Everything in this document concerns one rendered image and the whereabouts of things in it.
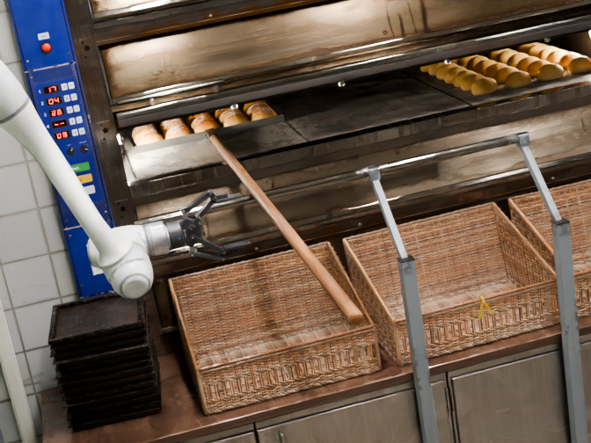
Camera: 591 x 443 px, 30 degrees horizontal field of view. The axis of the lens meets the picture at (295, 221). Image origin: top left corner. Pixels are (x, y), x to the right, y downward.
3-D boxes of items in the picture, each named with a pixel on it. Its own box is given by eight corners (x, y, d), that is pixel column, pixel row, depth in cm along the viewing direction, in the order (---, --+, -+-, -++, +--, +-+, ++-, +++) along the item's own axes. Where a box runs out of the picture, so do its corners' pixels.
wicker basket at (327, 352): (181, 353, 368) (164, 277, 359) (342, 313, 377) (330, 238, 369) (203, 418, 323) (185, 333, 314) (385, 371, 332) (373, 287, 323)
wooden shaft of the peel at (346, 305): (365, 324, 225) (363, 311, 224) (351, 328, 224) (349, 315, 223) (218, 141, 384) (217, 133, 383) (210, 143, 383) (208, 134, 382)
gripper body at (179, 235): (162, 217, 296) (196, 210, 297) (168, 247, 298) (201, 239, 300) (166, 225, 289) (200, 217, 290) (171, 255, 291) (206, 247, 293)
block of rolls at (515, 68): (417, 71, 441) (415, 57, 439) (528, 47, 449) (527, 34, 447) (476, 98, 384) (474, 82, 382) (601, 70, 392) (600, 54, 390)
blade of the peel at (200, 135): (284, 121, 397) (283, 113, 396) (134, 154, 387) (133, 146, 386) (263, 103, 430) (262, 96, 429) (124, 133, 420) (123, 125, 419)
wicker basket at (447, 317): (350, 312, 377) (339, 237, 368) (502, 273, 388) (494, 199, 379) (397, 369, 332) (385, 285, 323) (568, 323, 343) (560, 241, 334)
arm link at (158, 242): (147, 251, 298) (169, 246, 299) (151, 262, 290) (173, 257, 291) (141, 220, 295) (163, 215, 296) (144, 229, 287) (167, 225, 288)
